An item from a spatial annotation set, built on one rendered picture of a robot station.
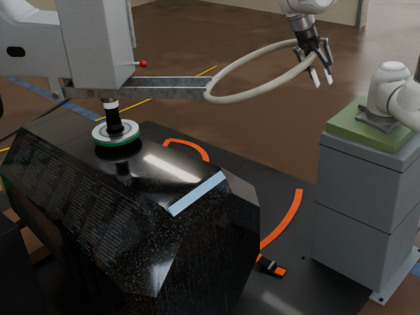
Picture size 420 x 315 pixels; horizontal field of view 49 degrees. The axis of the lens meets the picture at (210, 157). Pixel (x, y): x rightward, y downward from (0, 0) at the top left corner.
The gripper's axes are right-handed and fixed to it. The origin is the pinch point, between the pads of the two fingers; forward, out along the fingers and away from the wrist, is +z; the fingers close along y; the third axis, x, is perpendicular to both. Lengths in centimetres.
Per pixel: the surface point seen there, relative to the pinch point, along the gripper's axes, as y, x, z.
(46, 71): 98, 31, -43
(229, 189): 41, 29, 26
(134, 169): 75, 38, 5
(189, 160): 58, 23, 13
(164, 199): 53, 51, 12
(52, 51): 90, 29, -50
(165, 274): 54, 69, 33
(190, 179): 51, 36, 15
